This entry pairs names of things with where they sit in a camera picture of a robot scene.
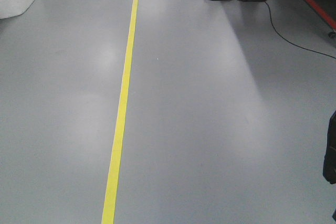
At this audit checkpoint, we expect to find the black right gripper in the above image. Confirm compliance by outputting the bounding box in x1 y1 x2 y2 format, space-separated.
323 112 335 184

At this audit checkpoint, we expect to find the black floor cable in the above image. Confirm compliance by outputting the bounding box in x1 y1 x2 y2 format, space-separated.
229 0 336 59

